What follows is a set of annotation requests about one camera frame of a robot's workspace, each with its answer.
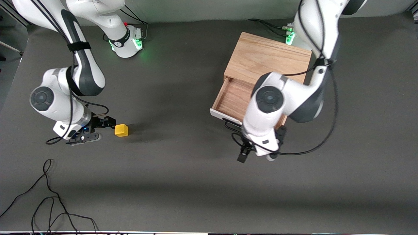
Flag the white-front drawer with black handle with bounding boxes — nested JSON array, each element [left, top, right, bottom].
[[210, 77, 288, 131]]

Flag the wooden drawer cabinet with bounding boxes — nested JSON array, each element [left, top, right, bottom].
[[224, 32, 312, 100]]

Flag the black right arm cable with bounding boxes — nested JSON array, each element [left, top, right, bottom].
[[46, 0, 110, 145]]

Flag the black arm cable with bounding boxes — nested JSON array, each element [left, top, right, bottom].
[[46, 0, 110, 145], [224, 0, 339, 156]]

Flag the black right arm strap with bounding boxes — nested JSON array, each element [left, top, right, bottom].
[[67, 41, 91, 53]]

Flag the black arm strap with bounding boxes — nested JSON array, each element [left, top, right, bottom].
[[314, 57, 334, 68], [67, 41, 91, 53]]

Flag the loose black cable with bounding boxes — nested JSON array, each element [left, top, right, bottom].
[[31, 197, 99, 235], [0, 159, 79, 235]]

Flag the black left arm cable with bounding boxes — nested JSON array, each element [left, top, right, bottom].
[[224, 0, 339, 156]]

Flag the black right base cables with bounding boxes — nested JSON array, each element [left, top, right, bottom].
[[103, 7, 149, 42]]

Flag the black base cables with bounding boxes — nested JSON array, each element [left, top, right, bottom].
[[103, 7, 149, 42], [247, 18, 294, 41]]

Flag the black left arm strap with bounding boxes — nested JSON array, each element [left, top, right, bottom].
[[314, 57, 334, 68]]

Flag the black left base cables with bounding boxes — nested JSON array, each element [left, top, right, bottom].
[[247, 18, 294, 41]]

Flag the aluminium frame rail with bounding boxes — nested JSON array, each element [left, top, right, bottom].
[[0, 7, 30, 26]]

